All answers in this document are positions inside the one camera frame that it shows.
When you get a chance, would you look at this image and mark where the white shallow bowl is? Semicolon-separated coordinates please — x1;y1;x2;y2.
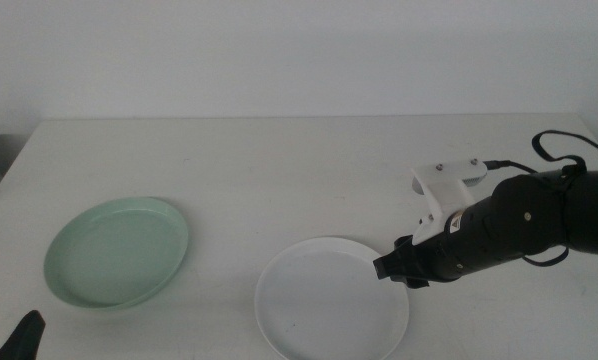
253;236;410;360

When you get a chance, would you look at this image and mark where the pale green shallow bowl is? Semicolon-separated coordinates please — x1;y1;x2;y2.
43;196;190;310

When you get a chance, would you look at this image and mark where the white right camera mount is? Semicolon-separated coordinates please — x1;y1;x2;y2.
410;158;488;247

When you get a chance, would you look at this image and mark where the black right camera cable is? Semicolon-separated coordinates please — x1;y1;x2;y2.
482;129;598;176

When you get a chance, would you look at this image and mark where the black right arm strap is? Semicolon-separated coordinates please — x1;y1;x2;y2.
521;154;589;268

